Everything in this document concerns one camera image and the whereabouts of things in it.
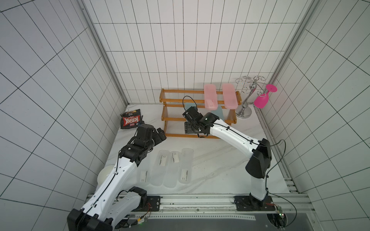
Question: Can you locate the white round plate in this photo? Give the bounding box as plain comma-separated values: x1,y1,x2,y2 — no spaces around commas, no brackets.
97,165,115,185

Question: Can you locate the black red snack bag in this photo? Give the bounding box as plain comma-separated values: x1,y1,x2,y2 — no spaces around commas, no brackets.
120,109,144,129

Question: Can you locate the pink plastic wine glass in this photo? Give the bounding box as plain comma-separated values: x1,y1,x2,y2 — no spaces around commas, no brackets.
253,84,278,109

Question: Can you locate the wooden three-tier shelf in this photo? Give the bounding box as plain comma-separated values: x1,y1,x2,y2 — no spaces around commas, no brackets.
159,88,242,140

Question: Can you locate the chrome glass holder stand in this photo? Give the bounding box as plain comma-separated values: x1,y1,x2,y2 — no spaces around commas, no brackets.
236,76,266,119

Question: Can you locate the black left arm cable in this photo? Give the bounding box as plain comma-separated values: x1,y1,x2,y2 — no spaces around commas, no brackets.
95,129,139,203

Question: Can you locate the clear pencil case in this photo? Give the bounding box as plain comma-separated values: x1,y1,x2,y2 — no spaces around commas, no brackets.
150,150,170,187
179,148,194,184
163,151,181,188
137,158,151,186

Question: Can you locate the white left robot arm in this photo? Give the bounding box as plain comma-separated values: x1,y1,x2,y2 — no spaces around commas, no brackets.
67,124,166,231

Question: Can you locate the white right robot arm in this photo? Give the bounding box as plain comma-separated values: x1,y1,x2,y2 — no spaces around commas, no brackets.
183,106,272,211

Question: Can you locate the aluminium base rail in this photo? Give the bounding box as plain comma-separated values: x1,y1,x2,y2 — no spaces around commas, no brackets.
118,194,315,223

